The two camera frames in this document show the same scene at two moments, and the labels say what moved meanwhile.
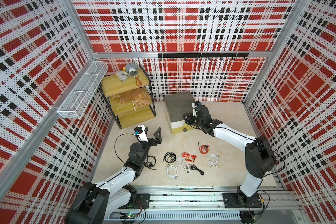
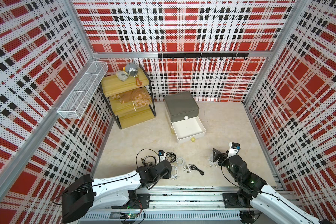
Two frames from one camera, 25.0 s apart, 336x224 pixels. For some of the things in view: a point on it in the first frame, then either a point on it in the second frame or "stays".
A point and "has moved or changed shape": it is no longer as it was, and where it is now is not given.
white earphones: x=171 y=171 stays
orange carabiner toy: x=138 y=83 stays
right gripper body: x=193 y=120 → x=224 y=161
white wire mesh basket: x=75 y=105 stays
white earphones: x=212 y=163 stays
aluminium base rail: x=206 y=204 stays
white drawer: x=177 y=124 has moved or changed shape
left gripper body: x=147 y=145 → x=167 y=176
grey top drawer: x=177 y=105 stays
